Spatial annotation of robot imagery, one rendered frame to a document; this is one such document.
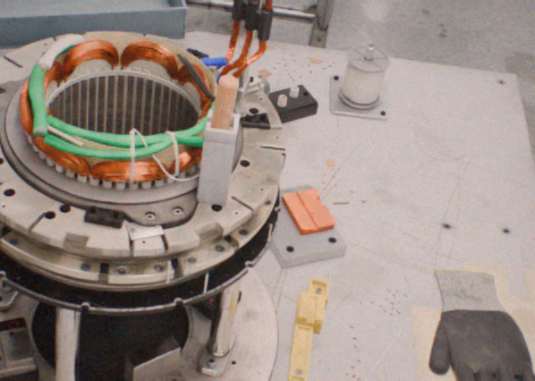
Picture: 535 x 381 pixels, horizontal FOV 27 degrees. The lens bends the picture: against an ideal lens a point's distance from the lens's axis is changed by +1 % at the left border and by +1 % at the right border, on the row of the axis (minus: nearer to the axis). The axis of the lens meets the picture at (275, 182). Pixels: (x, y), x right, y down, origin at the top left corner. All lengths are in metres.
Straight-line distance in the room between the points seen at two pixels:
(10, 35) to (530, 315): 0.72
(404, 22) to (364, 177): 1.77
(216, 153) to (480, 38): 2.38
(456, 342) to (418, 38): 1.96
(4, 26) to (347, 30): 2.01
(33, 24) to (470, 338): 0.63
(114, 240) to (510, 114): 0.90
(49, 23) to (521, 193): 0.71
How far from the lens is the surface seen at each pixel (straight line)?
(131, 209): 1.01
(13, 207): 1.01
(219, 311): 1.21
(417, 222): 1.52
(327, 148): 1.59
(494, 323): 1.40
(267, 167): 1.07
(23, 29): 1.30
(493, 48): 3.29
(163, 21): 1.32
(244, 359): 1.28
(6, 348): 1.24
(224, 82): 0.94
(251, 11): 1.06
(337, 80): 1.71
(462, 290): 1.44
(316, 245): 1.42
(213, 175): 1.00
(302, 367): 1.31
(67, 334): 1.11
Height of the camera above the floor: 1.81
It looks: 43 degrees down
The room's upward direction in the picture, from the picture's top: 11 degrees clockwise
